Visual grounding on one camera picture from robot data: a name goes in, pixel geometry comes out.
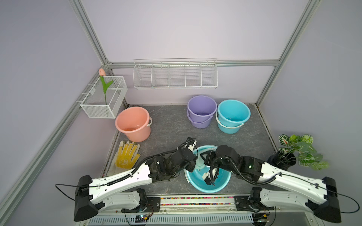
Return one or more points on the teal bucket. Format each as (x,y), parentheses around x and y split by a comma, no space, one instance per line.
(200,172)
(231,115)

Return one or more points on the white vented cable duct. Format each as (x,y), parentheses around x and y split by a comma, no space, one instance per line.
(171,219)

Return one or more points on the purple bucket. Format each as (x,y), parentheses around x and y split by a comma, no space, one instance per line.
(201,110)

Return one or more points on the pink plastic bucket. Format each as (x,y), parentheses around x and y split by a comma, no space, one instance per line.
(135,122)

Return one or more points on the long white wire shelf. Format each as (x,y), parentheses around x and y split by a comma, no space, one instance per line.
(175,73)

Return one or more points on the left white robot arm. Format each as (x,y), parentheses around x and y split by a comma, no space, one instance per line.
(94,195)

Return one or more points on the pink artificial tulip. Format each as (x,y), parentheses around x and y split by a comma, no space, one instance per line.
(105,85)

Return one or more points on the white wire basket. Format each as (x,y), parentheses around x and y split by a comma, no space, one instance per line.
(94,102)

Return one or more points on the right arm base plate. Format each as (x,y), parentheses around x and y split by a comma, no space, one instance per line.
(245,203)

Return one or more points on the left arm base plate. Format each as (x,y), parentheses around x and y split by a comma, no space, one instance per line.
(152,204)

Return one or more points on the potted green plant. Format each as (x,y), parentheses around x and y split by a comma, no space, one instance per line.
(297,150)

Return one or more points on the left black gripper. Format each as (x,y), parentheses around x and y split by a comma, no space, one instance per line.
(191,157)

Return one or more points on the yellow white work glove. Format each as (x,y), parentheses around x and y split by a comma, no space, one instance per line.
(125,158)

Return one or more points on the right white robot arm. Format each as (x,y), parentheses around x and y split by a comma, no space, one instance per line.
(274,187)

